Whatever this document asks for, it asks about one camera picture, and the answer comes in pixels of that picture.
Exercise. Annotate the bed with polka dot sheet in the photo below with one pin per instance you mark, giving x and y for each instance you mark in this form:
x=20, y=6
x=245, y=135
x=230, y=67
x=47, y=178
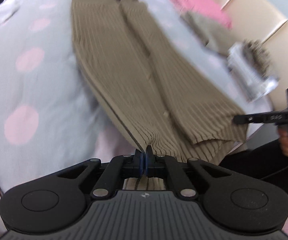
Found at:
x=34, y=80

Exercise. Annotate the grey-green fleece garment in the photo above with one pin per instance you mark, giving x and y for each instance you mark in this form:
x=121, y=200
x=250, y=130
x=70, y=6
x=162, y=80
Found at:
x=204, y=30

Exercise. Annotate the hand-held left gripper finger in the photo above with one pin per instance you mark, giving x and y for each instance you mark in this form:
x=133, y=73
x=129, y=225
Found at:
x=147, y=165
x=141, y=165

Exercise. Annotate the person's dark clothing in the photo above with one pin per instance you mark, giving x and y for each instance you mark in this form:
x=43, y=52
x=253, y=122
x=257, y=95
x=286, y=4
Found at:
x=253, y=160

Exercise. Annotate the beige padded headboard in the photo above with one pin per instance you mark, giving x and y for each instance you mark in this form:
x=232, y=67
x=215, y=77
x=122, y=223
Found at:
x=271, y=17

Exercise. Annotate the tan striped shirt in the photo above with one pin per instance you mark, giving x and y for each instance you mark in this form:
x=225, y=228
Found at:
x=134, y=67

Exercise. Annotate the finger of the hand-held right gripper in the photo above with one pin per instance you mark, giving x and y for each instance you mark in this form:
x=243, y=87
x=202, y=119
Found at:
x=258, y=118

